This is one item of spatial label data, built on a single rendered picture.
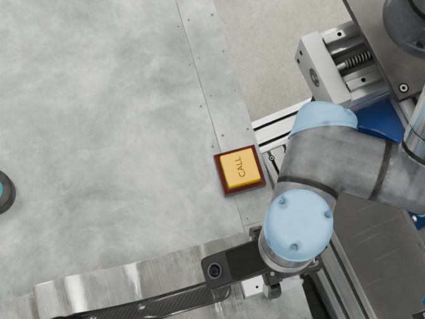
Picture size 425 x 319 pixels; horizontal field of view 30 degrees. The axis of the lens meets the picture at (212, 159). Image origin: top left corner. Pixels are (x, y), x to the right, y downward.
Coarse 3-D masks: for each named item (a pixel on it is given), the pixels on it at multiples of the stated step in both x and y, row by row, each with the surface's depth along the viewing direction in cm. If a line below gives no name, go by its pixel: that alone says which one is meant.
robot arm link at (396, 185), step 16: (416, 112) 89; (416, 128) 89; (400, 144) 93; (416, 144) 90; (384, 160) 92; (400, 160) 92; (416, 160) 90; (384, 176) 92; (400, 176) 92; (416, 176) 91; (384, 192) 93; (400, 192) 92; (416, 192) 92; (400, 208) 95; (416, 208) 93
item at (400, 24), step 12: (396, 0) 126; (408, 0) 122; (384, 12) 130; (396, 12) 126; (408, 12) 123; (420, 12) 120; (384, 24) 130; (396, 24) 126; (408, 24) 124; (420, 24) 123; (396, 36) 128; (408, 36) 126; (420, 36) 125; (408, 48) 128; (420, 48) 127
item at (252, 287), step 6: (258, 276) 131; (240, 282) 133; (246, 282) 130; (252, 282) 130; (258, 282) 130; (246, 288) 130; (252, 288) 130; (258, 288) 130; (246, 294) 130; (252, 294) 130; (258, 294) 133
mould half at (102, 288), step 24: (216, 240) 135; (240, 240) 135; (144, 264) 134; (168, 264) 134; (192, 264) 134; (48, 288) 128; (72, 288) 128; (96, 288) 130; (120, 288) 132; (144, 288) 133; (168, 288) 133; (240, 288) 133; (0, 312) 134; (24, 312) 134; (48, 312) 127; (72, 312) 127; (192, 312) 132; (216, 312) 132; (240, 312) 132; (264, 312) 132
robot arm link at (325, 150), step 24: (312, 120) 94; (336, 120) 93; (288, 144) 95; (312, 144) 93; (336, 144) 92; (360, 144) 93; (384, 144) 93; (288, 168) 93; (312, 168) 92; (336, 168) 92; (360, 168) 92; (336, 192) 93; (360, 192) 94
